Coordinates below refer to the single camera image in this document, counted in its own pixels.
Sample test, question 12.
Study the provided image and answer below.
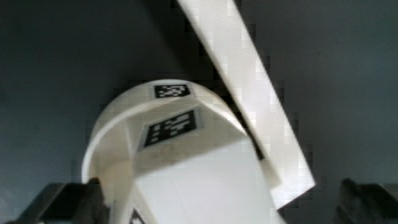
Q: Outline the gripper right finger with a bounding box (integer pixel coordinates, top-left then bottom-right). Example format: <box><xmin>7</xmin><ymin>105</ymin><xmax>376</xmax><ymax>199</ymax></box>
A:
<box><xmin>332</xmin><ymin>179</ymin><xmax>398</xmax><ymax>224</ymax></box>

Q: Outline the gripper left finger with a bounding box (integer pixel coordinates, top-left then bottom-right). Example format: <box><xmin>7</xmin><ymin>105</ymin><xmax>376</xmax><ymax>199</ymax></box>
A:
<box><xmin>14</xmin><ymin>178</ymin><xmax>110</xmax><ymax>224</ymax></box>

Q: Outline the white stool leg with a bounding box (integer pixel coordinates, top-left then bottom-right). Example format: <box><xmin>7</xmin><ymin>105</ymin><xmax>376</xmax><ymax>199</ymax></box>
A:
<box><xmin>122</xmin><ymin>99</ymin><xmax>286</xmax><ymax>224</ymax></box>

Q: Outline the white round stool seat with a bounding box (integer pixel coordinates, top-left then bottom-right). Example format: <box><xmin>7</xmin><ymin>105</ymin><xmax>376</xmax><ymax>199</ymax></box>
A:
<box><xmin>79</xmin><ymin>78</ymin><xmax>250</xmax><ymax>208</ymax></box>

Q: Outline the white U-shaped fence wall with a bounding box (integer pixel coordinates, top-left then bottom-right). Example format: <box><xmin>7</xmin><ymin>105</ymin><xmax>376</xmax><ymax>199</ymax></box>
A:
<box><xmin>175</xmin><ymin>0</ymin><xmax>314</xmax><ymax>208</ymax></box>

